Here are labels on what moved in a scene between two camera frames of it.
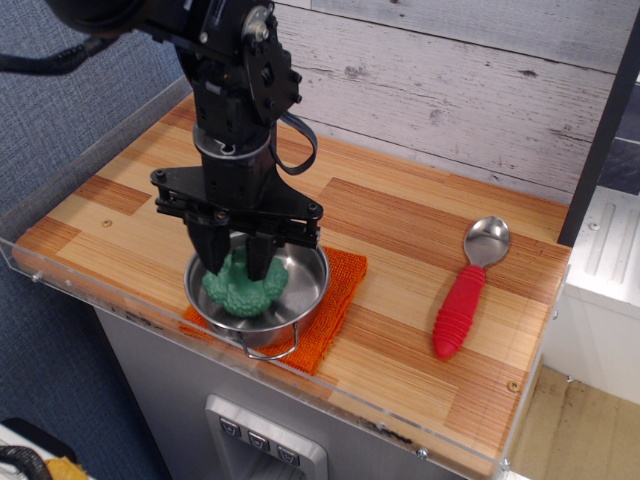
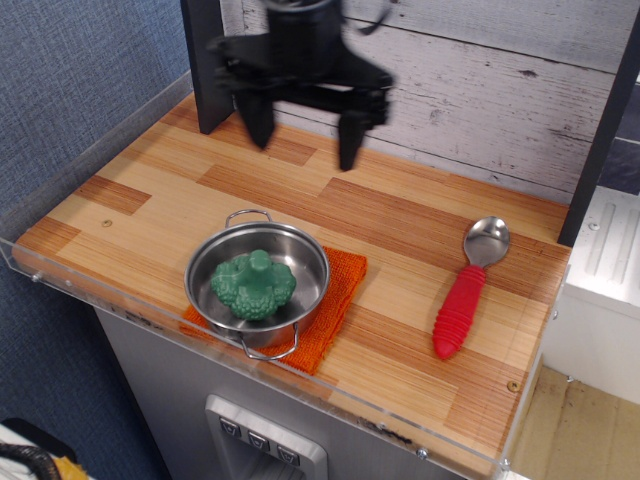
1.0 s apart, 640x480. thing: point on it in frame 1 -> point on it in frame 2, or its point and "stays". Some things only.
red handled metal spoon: x=486 y=241 stays
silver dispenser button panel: x=254 y=447 stays
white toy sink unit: x=594 y=335 stays
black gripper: x=237 y=184 -> x=303 y=54
